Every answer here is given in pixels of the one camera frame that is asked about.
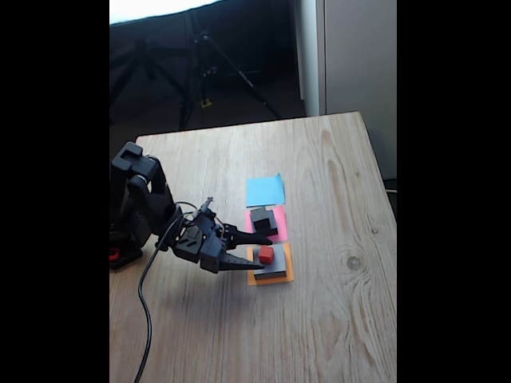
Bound black light stand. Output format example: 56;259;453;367
109;38;180;116

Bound pink paper sheet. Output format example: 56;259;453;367
244;206;288;245

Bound small gripper camera board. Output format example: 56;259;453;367
195;196;216;220

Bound large grey cube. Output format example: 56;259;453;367
252;243;287;282

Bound black tripod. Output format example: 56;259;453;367
175;31;283;131

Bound blue paper sheet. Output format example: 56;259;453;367
246;173;287;207

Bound bright white light panel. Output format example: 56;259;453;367
109;0;224;25

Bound medium black cube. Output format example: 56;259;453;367
251;209;279;239

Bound black cable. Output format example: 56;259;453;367
133;201;200;383

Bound small black cube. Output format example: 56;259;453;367
250;207;271;231

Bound orange paper sheet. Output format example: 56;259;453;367
247;242;295;286

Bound white cabinet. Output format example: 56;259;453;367
295;0;398;180

